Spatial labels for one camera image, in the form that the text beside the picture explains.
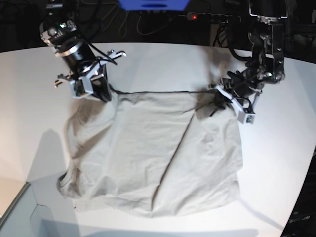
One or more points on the grey t-shirt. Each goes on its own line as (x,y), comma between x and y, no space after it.
(153,154)

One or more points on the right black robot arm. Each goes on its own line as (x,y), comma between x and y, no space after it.
(87,74)

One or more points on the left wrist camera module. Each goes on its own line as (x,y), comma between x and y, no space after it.
(246,116)

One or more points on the blue box at top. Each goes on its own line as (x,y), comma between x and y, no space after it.
(147,5)

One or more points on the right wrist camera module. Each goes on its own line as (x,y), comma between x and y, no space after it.
(81,88)

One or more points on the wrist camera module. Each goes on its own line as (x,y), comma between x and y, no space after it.
(246,116)
(81,88)

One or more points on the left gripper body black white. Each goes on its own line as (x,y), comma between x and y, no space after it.
(239,86)

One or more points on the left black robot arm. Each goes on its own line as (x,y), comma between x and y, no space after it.
(266,64)

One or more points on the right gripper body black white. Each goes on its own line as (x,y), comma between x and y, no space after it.
(82,58)

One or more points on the black power strip red light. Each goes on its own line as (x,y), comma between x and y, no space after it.
(213,18)

